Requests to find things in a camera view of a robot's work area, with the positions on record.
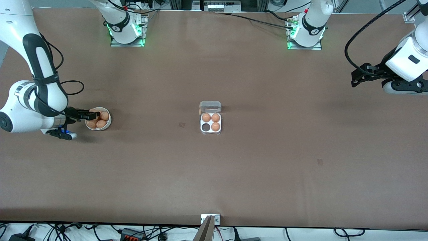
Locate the short black table cable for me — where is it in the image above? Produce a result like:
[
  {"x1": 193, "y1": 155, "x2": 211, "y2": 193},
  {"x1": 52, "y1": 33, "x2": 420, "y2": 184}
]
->
[{"x1": 264, "y1": 10, "x2": 294, "y2": 21}]

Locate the white round bowl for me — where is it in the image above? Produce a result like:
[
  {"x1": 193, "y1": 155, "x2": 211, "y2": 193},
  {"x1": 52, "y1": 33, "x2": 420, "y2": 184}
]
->
[{"x1": 85, "y1": 106, "x2": 112, "y2": 131}]

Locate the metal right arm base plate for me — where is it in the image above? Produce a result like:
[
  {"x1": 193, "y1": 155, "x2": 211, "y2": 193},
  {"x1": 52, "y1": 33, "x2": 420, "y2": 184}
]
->
[{"x1": 110, "y1": 15, "x2": 146, "y2": 47}]

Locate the black orange power strip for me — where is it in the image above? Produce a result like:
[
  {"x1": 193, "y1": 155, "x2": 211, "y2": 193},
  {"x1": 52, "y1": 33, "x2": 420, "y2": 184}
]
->
[{"x1": 120, "y1": 228, "x2": 146, "y2": 241}]

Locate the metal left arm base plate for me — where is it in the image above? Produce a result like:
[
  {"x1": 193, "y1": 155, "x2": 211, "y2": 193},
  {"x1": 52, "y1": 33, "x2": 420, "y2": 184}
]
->
[{"x1": 287, "y1": 17, "x2": 322, "y2": 51}]

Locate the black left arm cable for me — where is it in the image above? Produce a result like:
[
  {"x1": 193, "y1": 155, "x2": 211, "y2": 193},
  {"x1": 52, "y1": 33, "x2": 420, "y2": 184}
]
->
[{"x1": 344, "y1": 0, "x2": 407, "y2": 69}]

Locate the black tangled floor cable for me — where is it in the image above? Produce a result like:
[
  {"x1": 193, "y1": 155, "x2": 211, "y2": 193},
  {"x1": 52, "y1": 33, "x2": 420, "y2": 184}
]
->
[{"x1": 47, "y1": 223, "x2": 82, "y2": 241}]

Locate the long black table cable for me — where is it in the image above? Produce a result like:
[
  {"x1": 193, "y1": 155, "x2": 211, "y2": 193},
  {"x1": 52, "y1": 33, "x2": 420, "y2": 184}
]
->
[{"x1": 214, "y1": 12, "x2": 294, "y2": 29}]

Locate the clear plastic egg box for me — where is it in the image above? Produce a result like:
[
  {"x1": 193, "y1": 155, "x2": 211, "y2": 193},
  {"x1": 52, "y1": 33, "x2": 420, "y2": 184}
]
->
[{"x1": 199, "y1": 101, "x2": 222, "y2": 135}]

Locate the aluminium camera mount beam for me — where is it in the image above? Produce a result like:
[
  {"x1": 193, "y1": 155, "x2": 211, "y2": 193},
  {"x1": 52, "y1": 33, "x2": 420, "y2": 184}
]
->
[{"x1": 192, "y1": 216, "x2": 215, "y2": 241}]

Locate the silver camera mount bracket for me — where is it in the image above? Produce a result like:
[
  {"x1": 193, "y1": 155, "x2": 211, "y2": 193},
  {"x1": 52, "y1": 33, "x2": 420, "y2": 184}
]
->
[{"x1": 201, "y1": 214, "x2": 220, "y2": 225}]

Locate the black looped floor cable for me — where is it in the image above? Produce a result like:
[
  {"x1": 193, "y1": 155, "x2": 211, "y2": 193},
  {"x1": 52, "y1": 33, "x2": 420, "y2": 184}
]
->
[{"x1": 334, "y1": 228, "x2": 365, "y2": 237}]

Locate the grey terminal block rail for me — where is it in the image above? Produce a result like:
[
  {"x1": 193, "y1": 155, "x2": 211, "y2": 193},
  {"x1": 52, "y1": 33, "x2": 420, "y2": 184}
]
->
[{"x1": 192, "y1": 0, "x2": 242, "y2": 13}]

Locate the aluminium frame profile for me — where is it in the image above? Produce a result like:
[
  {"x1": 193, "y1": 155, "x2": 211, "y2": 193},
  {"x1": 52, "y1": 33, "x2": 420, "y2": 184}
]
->
[{"x1": 405, "y1": 3, "x2": 421, "y2": 17}]

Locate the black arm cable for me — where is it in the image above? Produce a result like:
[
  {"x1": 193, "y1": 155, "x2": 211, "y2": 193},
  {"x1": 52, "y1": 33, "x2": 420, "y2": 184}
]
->
[
  {"x1": 344, "y1": 0, "x2": 407, "y2": 69},
  {"x1": 35, "y1": 32, "x2": 85, "y2": 117}
]

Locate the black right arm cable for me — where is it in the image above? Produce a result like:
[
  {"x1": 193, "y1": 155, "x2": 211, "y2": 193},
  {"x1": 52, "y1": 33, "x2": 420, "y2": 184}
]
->
[{"x1": 35, "y1": 32, "x2": 85, "y2": 117}]

